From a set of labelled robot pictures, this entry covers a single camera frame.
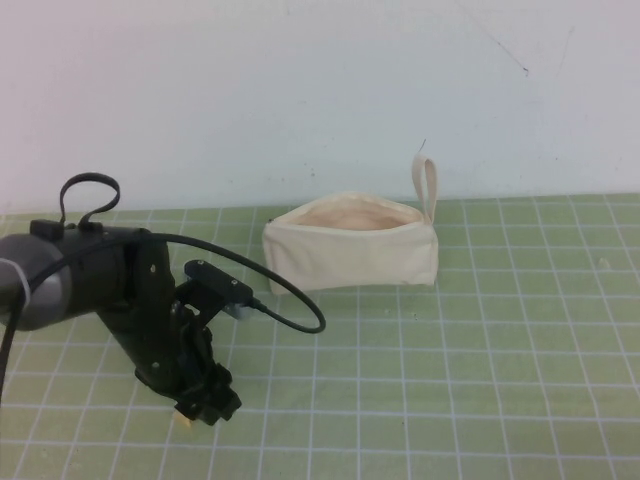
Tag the cream fabric pencil case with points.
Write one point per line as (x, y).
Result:
(350, 260)

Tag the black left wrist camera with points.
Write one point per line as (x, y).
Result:
(217, 287)

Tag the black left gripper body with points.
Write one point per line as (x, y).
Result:
(150, 320)

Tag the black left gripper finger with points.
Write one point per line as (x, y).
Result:
(197, 400)
(230, 395)

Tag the green grid cutting mat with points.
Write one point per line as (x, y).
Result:
(410, 380)

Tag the yellow eraser with barcode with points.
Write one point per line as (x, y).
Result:
(185, 421)

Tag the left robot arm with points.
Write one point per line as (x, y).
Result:
(35, 280)

